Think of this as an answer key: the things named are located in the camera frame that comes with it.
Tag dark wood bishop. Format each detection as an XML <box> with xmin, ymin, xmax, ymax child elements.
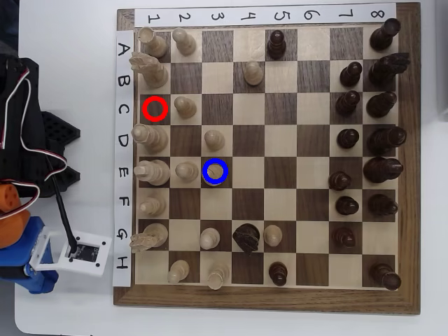
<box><xmin>365</xmin><ymin>91</ymin><xmax>398</xmax><ymax>119</ymax></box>
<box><xmin>366</xmin><ymin>193</ymin><xmax>399</xmax><ymax>216</ymax></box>

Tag white number label strip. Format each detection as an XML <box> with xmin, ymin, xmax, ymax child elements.
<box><xmin>134</xmin><ymin>2</ymin><xmax>398</xmax><ymax>28</ymax></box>

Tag white letter label strip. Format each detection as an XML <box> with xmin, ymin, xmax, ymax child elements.
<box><xmin>112</xmin><ymin>29</ymin><xmax>135</xmax><ymax>287</ymax></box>

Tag wooden chessboard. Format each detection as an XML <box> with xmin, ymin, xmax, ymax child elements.
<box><xmin>113</xmin><ymin>2</ymin><xmax>421</xmax><ymax>316</ymax></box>

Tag dark wood knight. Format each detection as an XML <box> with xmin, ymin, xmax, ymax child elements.
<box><xmin>367</xmin><ymin>52</ymin><xmax>411</xmax><ymax>88</ymax></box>
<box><xmin>232</xmin><ymin>223</ymin><xmax>261</xmax><ymax>256</ymax></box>

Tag light wood king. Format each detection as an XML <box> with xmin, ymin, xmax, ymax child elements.
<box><xmin>134</xmin><ymin>159</ymin><xmax>172</xmax><ymax>186</ymax></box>

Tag dark wood rook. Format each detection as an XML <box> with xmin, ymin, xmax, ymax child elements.
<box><xmin>369</xmin><ymin>262</ymin><xmax>403</xmax><ymax>291</ymax></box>
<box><xmin>369</xmin><ymin>17</ymin><xmax>402</xmax><ymax>53</ymax></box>

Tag white and red servo wire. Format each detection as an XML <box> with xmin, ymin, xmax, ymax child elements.
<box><xmin>0</xmin><ymin>78</ymin><xmax>69</xmax><ymax>220</ymax></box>
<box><xmin>0</xmin><ymin>66</ymin><xmax>32</xmax><ymax>150</ymax></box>

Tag black camera cable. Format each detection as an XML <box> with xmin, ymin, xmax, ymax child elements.
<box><xmin>44</xmin><ymin>153</ymin><xmax>78</xmax><ymax>252</ymax></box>

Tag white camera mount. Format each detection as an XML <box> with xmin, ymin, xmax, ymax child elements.
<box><xmin>29</xmin><ymin>227</ymin><xmax>113</xmax><ymax>278</ymax></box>

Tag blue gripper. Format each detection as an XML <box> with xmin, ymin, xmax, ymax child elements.
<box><xmin>0</xmin><ymin>216</ymin><xmax>60</xmax><ymax>295</ymax></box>

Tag dark wood pawn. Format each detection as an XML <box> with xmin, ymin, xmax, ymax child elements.
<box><xmin>339</xmin><ymin>61</ymin><xmax>363</xmax><ymax>88</ymax></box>
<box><xmin>331</xmin><ymin>227</ymin><xmax>357</xmax><ymax>249</ymax></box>
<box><xmin>335</xmin><ymin>195</ymin><xmax>360</xmax><ymax>216</ymax></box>
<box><xmin>335</xmin><ymin>90</ymin><xmax>361</xmax><ymax>118</ymax></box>
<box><xmin>328</xmin><ymin>171</ymin><xmax>352</xmax><ymax>192</ymax></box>
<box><xmin>266</xmin><ymin>29</ymin><xmax>288</xmax><ymax>60</ymax></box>
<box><xmin>268</xmin><ymin>261</ymin><xmax>289</xmax><ymax>287</ymax></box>
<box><xmin>336</xmin><ymin>128</ymin><xmax>361</xmax><ymax>150</ymax></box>

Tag light wood knight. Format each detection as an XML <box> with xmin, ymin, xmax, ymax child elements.
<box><xmin>129</xmin><ymin>222</ymin><xmax>169</xmax><ymax>253</ymax></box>
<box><xmin>128</xmin><ymin>51</ymin><xmax>169</xmax><ymax>89</ymax></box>

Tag light wood rook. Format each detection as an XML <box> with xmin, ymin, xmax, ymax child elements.
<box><xmin>137</xmin><ymin>26</ymin><xmax>169</xmax><ymax>59</ymax></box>
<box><xmin>206</xmin><ymin>261</ymin><xmax>232</xmax><ymax>291</ymax></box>

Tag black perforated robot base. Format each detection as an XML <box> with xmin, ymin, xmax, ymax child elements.
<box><xmin>41</xmin><ymin>110</ymin><xmax>82</xmax><ymax>193</ymax></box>

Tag light wood pawn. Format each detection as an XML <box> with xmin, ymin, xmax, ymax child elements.
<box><xmin>244</xmin><ymin>60</ymin><xmax>264</xmax><ymax>86</ymax></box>
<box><xmin>262</xmin><ymin>224</ymin><xmax>284</xmax><ymax>246</ymax></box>
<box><xmin>203</xmin><ymin>129</ymin><xmax>225</xmax><ymax>152</ymax></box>
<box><xmin>174</xmin><ymin>160</ymin><xmax>200</xmax><ymax>183</ymax></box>
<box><xmin>199</xmin><ymin>227</ymin><xmax>221</xmax><ymax>251</ymax></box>
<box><xmin>174</xmin><ymin>95</ymin><xmax>197</xmax><ymax>119</ymax></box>
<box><xmin>167</xmin><ymin>259</ymin><xmax>191</xmax><ymax>284</ymax></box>
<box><xmin>171</xmin><ymin>27</ymin><xmax>197</xmax><ymax>57</ymax></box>

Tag dark wood king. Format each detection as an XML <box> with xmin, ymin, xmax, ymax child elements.
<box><xmin>362</xmin><ymin>156</ymin><xmax>404</xmax><ymax>184</ymax></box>

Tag light wood queen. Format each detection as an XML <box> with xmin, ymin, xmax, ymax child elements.
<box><xmin>129</xmin><ymin>123</ymin><xmax>169</xmax><ymax>155</ymax></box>

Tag dark wood queen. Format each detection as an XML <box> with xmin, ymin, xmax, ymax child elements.
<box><xmin>366</xmin><ymin>126</ymin><xmax>407</xmax><ymax>156</ymax></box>

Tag light wood bishop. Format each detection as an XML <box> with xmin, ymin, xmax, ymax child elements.
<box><xmin>139</xmin><ymin>193</ymin><xmax>167</xmax><ymax>217</ymax></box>
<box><xmin>202</xmin><ymin>161</ymin><xmax>227</xmax><ymax>188</ymax></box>

